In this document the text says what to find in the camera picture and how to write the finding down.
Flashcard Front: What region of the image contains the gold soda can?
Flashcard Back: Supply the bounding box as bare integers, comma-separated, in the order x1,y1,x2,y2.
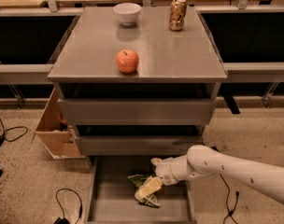
169,0,187,31

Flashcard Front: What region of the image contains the top grey drawer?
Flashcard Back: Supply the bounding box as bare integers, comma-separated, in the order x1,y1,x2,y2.
58,99,216,125

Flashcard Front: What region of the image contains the grey drawer cabinet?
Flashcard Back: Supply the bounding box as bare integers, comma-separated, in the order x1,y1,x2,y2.
47,6,228,157

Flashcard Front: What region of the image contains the green jalapeno chip bag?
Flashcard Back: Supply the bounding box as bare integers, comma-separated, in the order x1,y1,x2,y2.
128,175,161,208

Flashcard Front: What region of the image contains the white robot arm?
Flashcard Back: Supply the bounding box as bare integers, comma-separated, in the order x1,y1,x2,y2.
135,145,284,204

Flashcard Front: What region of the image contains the cardboard box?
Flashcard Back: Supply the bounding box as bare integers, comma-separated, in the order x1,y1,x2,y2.
35,90,81,159

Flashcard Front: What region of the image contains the red apple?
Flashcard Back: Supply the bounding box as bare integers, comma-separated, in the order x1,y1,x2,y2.
116,49,139,74

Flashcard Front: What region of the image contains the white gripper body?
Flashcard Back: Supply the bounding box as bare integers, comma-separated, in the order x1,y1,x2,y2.
155,158,178,186

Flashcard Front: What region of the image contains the black cable bottom left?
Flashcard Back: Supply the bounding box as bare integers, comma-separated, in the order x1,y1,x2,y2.
53,188,84,224

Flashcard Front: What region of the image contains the white bowl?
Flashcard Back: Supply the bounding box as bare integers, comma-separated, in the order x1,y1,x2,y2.
113,3,141,25

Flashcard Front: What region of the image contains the grey drawer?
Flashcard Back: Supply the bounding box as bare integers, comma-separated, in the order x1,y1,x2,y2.
58,99,216,125
84,156,196,224
76,135,203,156

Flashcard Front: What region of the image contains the middle grey drawer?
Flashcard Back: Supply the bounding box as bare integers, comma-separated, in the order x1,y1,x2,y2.
76,135,203,156

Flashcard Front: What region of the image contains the black cable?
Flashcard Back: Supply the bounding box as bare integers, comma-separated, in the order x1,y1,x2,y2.
53,188,84,224
0,108,29,152

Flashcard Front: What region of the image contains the bottom grey drawer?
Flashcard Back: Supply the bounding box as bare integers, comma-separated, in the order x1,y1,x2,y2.
84,156,196,224

